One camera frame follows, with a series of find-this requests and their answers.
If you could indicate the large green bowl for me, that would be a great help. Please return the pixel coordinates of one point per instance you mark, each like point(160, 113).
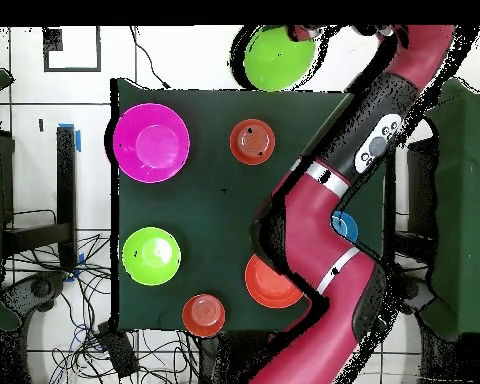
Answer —
point(151, 256)
point(276, 64)

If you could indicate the small translucent orange bowl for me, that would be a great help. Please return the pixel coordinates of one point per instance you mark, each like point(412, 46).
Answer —
point(203, 316)
point(252, 142)

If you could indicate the large orange bowl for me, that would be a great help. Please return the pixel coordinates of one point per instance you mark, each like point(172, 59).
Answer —
point(268, 288)

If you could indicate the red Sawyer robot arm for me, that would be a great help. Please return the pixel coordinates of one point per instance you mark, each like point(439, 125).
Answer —
point(312, 224)

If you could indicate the large pink bowl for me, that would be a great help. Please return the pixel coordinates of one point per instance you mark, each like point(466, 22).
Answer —
point(152, 144)

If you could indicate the light blue translucent bowl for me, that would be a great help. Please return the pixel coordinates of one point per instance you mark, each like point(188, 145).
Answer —
point(348, 228)

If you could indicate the dark green table cloth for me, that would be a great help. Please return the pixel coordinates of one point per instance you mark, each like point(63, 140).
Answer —
point(192, 208)

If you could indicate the blue tape strip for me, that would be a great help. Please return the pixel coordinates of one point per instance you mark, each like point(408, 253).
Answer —
point(78, 140)

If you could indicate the black floor box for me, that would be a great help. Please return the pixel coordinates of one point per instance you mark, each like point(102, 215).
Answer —
point(118, 348)

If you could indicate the black office chair base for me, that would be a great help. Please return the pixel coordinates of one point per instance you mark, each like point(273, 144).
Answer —
point(40, 288)

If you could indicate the black floor frame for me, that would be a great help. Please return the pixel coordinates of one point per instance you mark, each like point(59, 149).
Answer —
point(52, 40)

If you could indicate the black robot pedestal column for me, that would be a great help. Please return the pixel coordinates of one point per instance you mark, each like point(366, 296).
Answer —
point(232, 356)

